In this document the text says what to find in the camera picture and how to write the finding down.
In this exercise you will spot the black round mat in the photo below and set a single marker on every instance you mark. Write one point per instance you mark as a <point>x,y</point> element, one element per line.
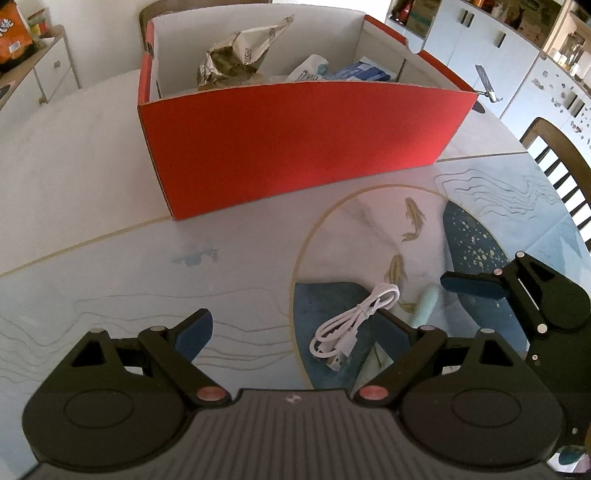
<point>4,91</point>

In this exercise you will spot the foil snack bag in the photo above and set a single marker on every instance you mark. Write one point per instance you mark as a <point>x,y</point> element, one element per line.
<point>235,55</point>

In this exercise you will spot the red cardboard box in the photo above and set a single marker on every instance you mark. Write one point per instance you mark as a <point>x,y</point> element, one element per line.
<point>286,143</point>

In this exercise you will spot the white wall cupboard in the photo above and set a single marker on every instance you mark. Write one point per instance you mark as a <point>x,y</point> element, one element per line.
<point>508,41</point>

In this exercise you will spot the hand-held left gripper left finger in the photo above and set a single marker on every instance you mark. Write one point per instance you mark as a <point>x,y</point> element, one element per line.
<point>194,332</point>

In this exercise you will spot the phone stand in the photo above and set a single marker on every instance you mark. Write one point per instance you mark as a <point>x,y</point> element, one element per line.
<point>487,83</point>

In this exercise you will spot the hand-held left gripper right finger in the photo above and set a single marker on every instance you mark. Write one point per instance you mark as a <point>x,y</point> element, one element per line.
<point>397,337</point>

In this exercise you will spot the red object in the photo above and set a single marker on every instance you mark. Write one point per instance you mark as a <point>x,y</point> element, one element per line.
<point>400,9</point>

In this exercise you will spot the orange snack bag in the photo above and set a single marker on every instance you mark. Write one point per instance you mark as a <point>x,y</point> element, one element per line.
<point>14,37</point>

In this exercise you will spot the marble desktop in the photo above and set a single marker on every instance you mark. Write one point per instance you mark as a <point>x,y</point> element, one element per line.
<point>92,207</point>

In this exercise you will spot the wooden chair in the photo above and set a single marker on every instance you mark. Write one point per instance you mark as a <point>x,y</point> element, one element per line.
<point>561,152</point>
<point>157,9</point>

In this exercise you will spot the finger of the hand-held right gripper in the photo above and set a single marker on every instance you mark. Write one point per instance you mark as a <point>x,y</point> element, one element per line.
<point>471,284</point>

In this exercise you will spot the wet wipes pack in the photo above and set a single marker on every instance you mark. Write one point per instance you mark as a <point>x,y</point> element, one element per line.
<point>308,69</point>

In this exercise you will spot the white sideboard cabinet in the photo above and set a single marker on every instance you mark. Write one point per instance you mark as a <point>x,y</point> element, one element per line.
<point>41,74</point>

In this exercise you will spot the blue sachet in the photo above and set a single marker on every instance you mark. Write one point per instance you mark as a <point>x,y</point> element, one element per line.
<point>362,71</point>

